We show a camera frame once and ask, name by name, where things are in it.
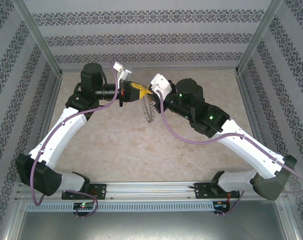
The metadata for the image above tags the silver chain necklace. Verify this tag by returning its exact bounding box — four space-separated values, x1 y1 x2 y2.
140 94 158 124

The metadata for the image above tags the right circuit board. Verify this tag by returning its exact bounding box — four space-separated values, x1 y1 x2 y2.
213 201 231 210

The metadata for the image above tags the circuit board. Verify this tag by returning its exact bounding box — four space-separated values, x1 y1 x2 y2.
213 201 231 210
73 202 97 211

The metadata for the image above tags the left circuit board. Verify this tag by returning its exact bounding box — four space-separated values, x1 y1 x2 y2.
73 202 97 211

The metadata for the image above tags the sheet metal panel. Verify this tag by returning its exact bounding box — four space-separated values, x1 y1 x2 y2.
6 199 299 240

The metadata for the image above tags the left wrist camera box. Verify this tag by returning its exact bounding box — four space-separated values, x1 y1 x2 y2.
112 61 133 82

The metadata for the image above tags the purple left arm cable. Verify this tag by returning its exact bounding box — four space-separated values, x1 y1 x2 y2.
31 58 118 219

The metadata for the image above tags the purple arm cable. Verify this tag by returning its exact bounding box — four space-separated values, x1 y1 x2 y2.
159 91 303 217
31 58 118 219

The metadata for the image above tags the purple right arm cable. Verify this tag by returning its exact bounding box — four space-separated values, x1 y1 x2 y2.
159 91 303 217

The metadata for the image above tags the aluminium frame post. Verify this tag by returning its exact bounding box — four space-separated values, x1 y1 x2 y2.
12 0 64 76
235 0 284 75

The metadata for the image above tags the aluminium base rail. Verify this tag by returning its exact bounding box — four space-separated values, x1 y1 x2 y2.
15 180 286 201

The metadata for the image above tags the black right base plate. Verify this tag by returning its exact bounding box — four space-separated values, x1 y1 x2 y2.
194 182 240 200

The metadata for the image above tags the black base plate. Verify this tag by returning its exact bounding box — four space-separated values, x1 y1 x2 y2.
61 183 108 201
194 182 240 200

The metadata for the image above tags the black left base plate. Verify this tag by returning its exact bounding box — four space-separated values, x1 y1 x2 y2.
61 183 108 201

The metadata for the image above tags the grey slotted cable duct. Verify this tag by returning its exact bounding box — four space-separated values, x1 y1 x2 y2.
25 201 215 213

